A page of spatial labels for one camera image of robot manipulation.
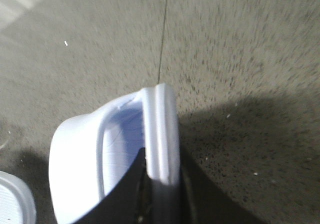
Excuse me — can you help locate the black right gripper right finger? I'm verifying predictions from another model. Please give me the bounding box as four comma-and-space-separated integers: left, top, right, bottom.
180, 146, 265, 224

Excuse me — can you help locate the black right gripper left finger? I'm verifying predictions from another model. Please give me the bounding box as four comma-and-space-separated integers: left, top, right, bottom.
76, 148, 152, 224

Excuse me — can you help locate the light blue slipper image-left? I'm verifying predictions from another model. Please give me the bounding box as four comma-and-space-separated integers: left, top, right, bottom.
48, 83, 181, 224

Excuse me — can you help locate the light blue slipper image-right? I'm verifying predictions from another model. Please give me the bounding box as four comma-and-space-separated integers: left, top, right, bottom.
0, 171, 37, 224

